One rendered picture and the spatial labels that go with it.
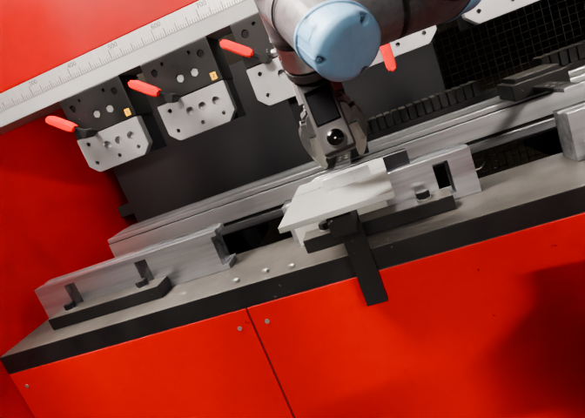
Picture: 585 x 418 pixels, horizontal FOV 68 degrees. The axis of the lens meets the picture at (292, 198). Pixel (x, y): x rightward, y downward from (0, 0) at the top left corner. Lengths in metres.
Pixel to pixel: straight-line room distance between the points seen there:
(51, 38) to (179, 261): 0.53
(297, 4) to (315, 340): 0.63
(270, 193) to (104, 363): 0.56
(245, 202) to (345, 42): 0.82
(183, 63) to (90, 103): 0.22
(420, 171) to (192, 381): 0.65
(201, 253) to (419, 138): 0.60
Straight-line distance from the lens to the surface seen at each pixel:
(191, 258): 1.01
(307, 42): 0.44
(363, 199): 0.64
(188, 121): 0.91
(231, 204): 1.21
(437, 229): 0.80
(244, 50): 0.83
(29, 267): 1.33
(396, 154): 0.89
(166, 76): 0.93
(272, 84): 0.86
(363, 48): 0.45
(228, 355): 0.95
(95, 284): 1.15
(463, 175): 0.91
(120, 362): 1.06
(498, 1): 0.89
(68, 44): 1.03
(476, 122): 1.16
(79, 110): 1.02
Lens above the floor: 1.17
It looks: 12 degrees down
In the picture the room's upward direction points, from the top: 21 degrees counter-clockwise
